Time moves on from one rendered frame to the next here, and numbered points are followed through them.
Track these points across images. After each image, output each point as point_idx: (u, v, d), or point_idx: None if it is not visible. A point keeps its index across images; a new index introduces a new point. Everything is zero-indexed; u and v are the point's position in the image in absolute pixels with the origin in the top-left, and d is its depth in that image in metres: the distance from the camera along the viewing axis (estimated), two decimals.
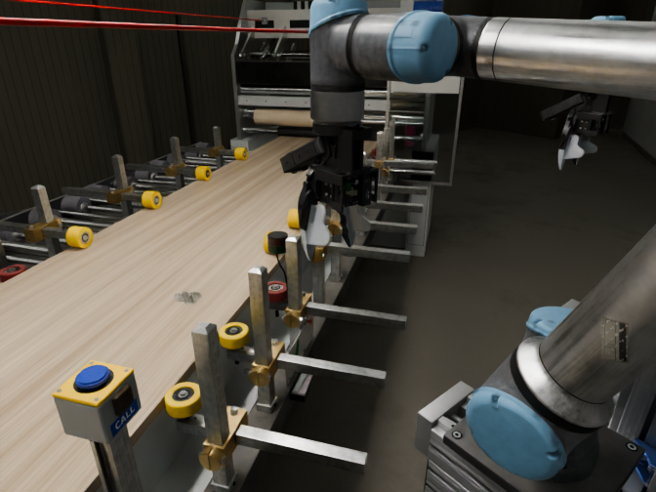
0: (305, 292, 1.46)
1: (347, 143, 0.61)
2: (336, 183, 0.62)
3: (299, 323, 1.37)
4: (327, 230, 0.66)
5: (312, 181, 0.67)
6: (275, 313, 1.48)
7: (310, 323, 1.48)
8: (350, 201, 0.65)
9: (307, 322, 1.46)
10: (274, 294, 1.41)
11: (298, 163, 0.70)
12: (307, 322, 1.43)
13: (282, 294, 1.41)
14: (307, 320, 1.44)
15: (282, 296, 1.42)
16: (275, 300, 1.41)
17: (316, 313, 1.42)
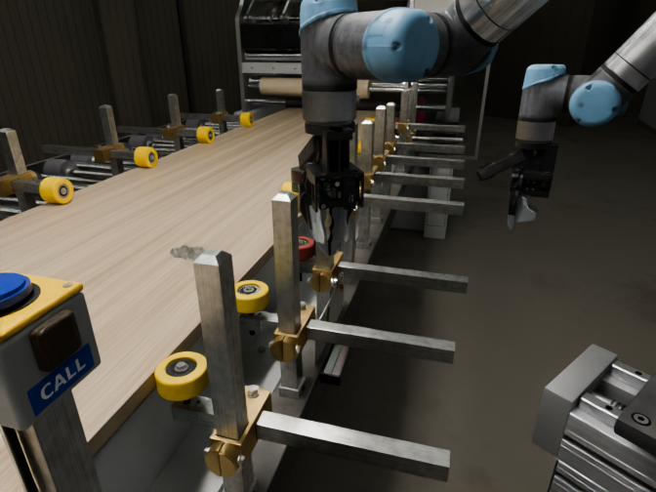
0: None
1: (324, 143, 0.61)
2: (312, 182, 0.63)
3: (330, 285, 1.07)
4: (322, 230, 0.67)
5: (306, 179, 0.68)
6: None
7: (342, 289, 1.18)
8: (331, 202, 0.64)
9: (339, 288, 1.16)
10: (298, 249, 1.11)
11: (304, 160, 0.71)
12: (338, 287, 1.14)
13: (307, 250, 1.11)
14: (339, 284, 1.14)
15: (307, 252, 1.12)
16: (300, 258, 1.12)
17: (351, 274, 1.12)
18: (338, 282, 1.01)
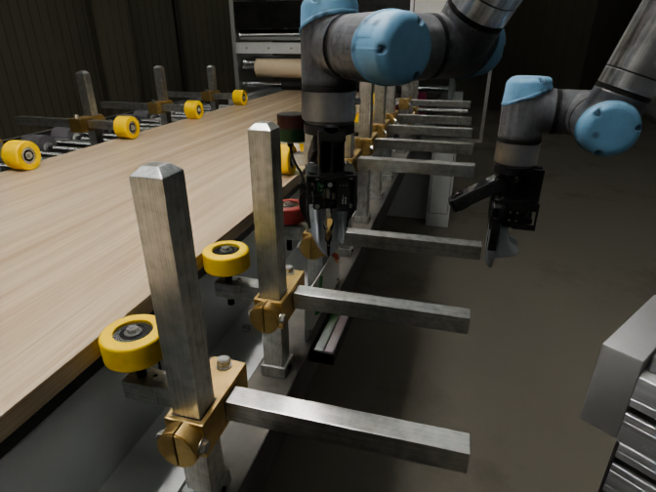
0: (329, 213, 1.02)
1: (317, 144, 0.61)
2: (306, 182, 0.63)
3: None
4: (316, 230, 0.68)
5: (306, 178, 0.68)
6: (287, 245, 1.04)
7: (336, 259, 1.04)
8: (324, 203, 0.64)
9: (334, 257, 1.02)
10: (286, 211, 0.97)
11: (309, 159, 0.72)
12: (332, 255, 1.00)
13: (297, 212, 0.97)
14: (333, 253, 1.00)
15: (297, 215, 0.98)
16: (288, 221, 0.98)
17: (348, 240, 0.98)
18: None
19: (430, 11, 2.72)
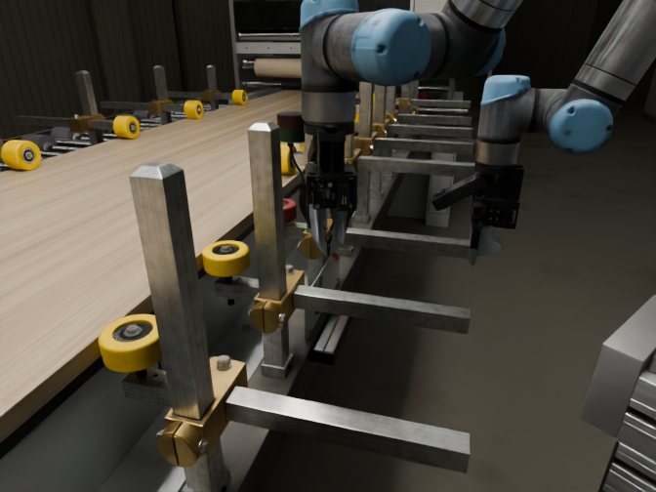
0: (329, 213, 1.02)
1: (317, 144, 0.61)
2: (306, 182, 0.63)
3: None
4: (316, 230, 0.68)
5: (306, 178, 0.68)
6: None
7: (336, 259, 1.04)
8: (324, 203, 0.64)
9: (334, 257, 1.02)
10: None
11: (309, 159, 0.72)
12: (332, 255, 1.00)
13: (287, 211, 0.98)
14: (333, 253, 1.00)
15: (287, 214, 0.98)
16: None
17: None
18: None
19: (430, 11, 2.72)
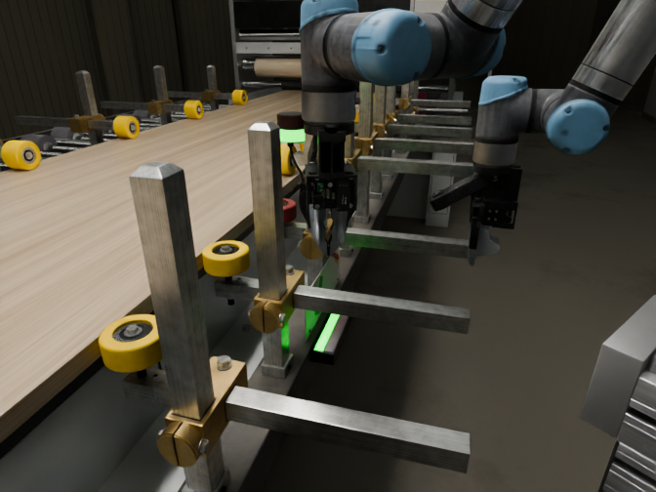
0: (329, 213, 1.02)
1: (317, 144, 0.61)
2: (306, 182, 0.63)
3: None
4: (316, 230, 0.68)
5: (306, 178, 0.68)
6: None
7: (336, 259, 1.04)
8: (324, 203, 0.64)
9: (334, 257, 1.02)
10: None
11: (309, 159, 0.72)
12: (332, 255, 1.00)
13: (287, 211, 0.98)
14: (333, 253, 1.00)
15: (287, 214, 0.98)
16: None
17: None
18: None
19: (430, 11, 2.72)
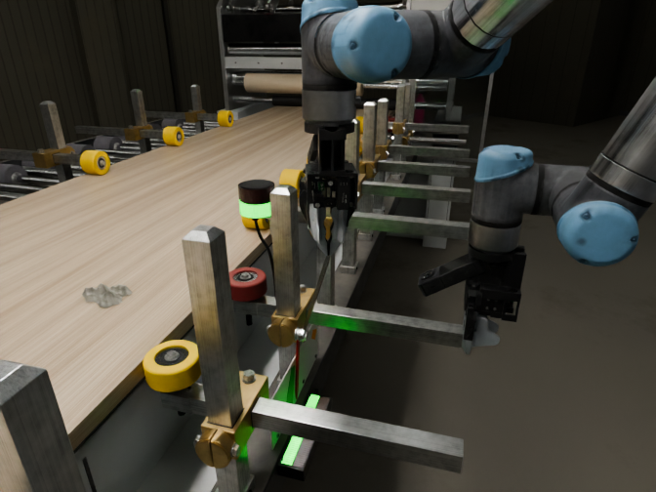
0: (305, 286, 0.89)
1: (318, 143, 0.61)
2: (307, 180, 0.63)
3: (295, 332, 0.80)
4: (317, 229, 0.68)
5: (306, 177, 0.68)
6: (246, 320, 0.91)
7: (296, 388, 0.83)
8: (324, 202, 0.64)
9: (296, 378, 0.83)
10: (242, 287, 0.84)
11: (309, 159, 0.72)
12: (297, 364, 0.82)
13: (255, 287, 0.85)
14: (298, 365, 0.83)
15: (255, 291, 0.85)
16: (244, 298, 0.85)
17: (311, 319, 0.86)
18: (312, 306, 0.78)
19: None
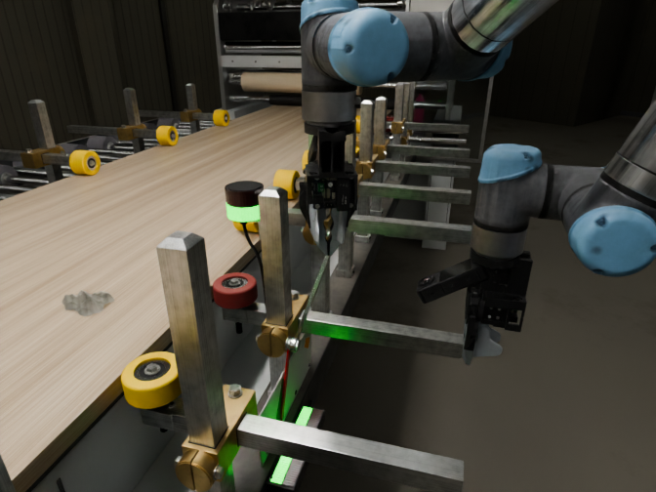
0: (297, 293, 0.85)
1: (318, 143, 0.61)
2: (306, 181, 0.63)
3: (286, 340, 0.76)
4: (317, 229, 0.68)
5: (306, 177, 0.68)
6: (236, 328, 0.87)
7: (282, 407, 0.77)
8: (324, 203, 0.64)
9: (283, 394, 0.77)
10: (230, 294, 0.80)
11: (309, 159, 0.72)
12: (285, 379, 0.77)
13: (244, 294, 0.81)
14: (286, 381, 0.77)
15: (244, 298, 0.81)
16: (233, 305, 0.81)
17: (304, 327, 0.82)
18: (307, 310, 0.75)
19: None
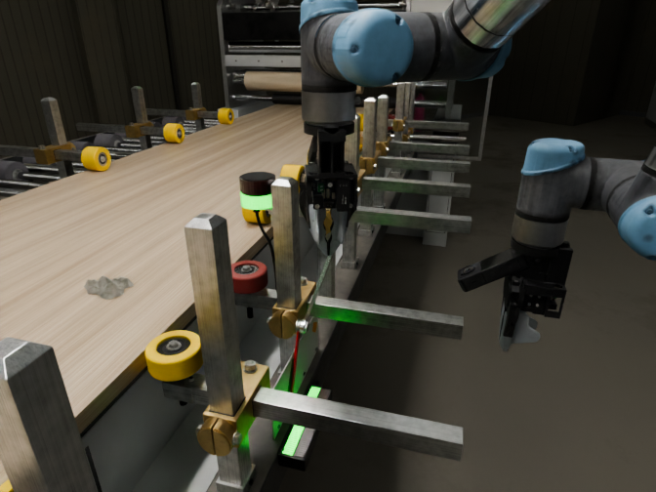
0: (306, 279, 0.89)
1: (317, 144, 0.61)
2: (306, 182, 0.63)
3: (296, 322, 0.80)
4: (316, 230, 0.68)
5: (306, 178, 0.68)
6: (247, 313, 0.92)
7: (292, 386, 0.81)
8: (324, 203, 0.64)
9: (293, 374, 0.81)
10: (243, 279, 0.85)
11: (309, 159, 0.72)
12: (295, 358, 0.81)
13: (256, 280, 0.85)
14: (296, 361, 0.82)
15: (256, 283, 0.86)
16: (246, 290, 0.86)
17: (312, 311, 0.86)
18: (315, 294, 0.80)
19: None
